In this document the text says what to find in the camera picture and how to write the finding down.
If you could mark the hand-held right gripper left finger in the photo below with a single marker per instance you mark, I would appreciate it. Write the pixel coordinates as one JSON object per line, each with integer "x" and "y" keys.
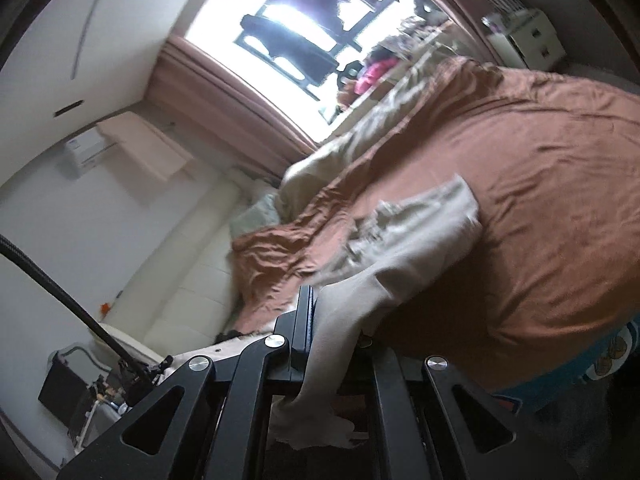
{"x": 305, "y": 330}

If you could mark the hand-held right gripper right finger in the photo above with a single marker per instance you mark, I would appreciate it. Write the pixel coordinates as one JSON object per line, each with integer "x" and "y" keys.
{"x": 395, "y": 410}

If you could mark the beige zip jacket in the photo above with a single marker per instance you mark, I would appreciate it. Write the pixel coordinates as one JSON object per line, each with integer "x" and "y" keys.
{"x": 415, "y": 240}

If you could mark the pile of pale clothes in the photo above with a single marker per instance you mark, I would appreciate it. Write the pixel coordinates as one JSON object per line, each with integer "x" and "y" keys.
{"x": 420, "y": 25}

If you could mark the cream padded headboard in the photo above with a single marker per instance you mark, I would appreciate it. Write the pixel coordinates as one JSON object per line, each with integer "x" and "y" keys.
{"x": 200, "y": 270}

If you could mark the pale green pillow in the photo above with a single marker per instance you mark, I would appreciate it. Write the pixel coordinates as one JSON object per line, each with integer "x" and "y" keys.
{"x": 257, "y": 215}

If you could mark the blue cartoon print bed cover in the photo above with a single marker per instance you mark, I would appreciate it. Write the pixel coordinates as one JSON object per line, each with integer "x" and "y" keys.
{"x": 575, "y": 375}

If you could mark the beige duvet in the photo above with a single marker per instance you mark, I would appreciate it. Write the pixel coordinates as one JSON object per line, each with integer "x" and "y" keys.
{"x": 350, "y": 145}

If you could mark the black box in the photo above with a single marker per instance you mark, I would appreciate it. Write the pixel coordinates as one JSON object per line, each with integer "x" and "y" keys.
{"x": 70, "y": 380}

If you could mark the cream hanging towel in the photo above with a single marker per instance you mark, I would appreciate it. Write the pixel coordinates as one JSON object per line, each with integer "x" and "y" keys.
{"x": 145, "y": 145}

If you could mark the pink curtain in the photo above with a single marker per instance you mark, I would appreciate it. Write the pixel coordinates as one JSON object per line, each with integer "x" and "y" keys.
{"x": 225, "y": 90}

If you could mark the black plush toy white eyes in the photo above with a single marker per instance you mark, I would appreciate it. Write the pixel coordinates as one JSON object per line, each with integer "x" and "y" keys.
{"x": 350, "y": 71}

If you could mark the pink cushion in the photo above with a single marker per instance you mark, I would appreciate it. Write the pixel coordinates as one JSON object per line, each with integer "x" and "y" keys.
{"x": 372, "y": 75}

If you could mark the brown bed sheet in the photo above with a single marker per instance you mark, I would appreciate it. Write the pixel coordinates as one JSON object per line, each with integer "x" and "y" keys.
{"x": 550, "y": 185}

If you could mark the long dark hanging garment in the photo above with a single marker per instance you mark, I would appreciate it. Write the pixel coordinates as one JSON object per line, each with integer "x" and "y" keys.
{"x": 295, "y": 50}

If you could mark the white nightstand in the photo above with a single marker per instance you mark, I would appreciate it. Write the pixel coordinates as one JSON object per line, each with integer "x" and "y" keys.
{"x": 530, "y": 35}

